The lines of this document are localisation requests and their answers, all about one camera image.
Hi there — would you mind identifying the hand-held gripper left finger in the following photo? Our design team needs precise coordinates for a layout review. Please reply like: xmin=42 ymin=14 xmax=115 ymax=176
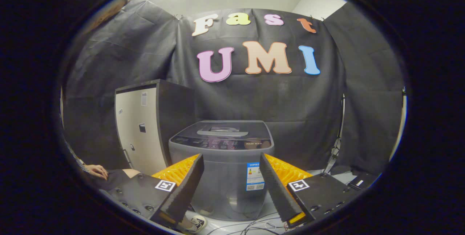
xmin=99 ymin=153 xmax=205 ymax=230

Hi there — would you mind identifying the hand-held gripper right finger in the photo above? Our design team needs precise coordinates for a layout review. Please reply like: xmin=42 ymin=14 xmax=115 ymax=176
xmin=259 ymin=153 xmax=364 ymax=229

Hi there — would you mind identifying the grey washing machine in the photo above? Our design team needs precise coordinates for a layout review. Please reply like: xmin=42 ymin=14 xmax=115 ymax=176
xmin=168 ymin=120 xmax=275 ymax=222

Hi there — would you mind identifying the dark glass washing machine lid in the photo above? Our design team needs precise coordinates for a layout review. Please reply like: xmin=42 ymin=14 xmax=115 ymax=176
xmin=176 ymin=120 xmax=272 ymax=144

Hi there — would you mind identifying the white sneaker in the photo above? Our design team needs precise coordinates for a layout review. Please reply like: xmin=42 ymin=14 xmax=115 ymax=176
xmin=181 ymin=214 xmax=209 ymax=233

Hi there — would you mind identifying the dark cabinet with beige door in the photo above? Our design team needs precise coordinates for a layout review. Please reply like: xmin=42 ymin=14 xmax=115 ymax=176
xmin=114 ymin=79 xmax=195 ymax=176

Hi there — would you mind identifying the black tripod stand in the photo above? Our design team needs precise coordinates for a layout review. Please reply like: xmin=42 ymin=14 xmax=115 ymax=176
xmin=323 ymin=94 xmax=346 ymax=174

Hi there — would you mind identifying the flat black box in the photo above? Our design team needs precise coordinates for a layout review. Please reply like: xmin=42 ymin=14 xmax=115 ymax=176
xmin=347 ymin=171 xmax=381 ymax=191

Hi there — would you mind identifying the black backdrop cloth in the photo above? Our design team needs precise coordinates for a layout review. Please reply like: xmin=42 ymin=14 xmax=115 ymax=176
xmin=62 ymin=0 xmax=405 ymax=175

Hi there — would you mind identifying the white upright panel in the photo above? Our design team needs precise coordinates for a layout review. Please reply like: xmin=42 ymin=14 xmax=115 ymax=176
xmin=388 ymin=87 xmax=408 ymax=162

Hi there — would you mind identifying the brown wooden board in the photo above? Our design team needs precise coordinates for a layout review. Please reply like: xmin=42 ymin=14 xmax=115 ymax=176
xmin=86 ymin=0 xmax=132 ymax=32

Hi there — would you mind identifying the bundle of floor cables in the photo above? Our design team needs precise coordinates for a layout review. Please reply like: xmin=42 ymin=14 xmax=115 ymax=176
xmin=206 ymin=211 xmax=291 ymax=235

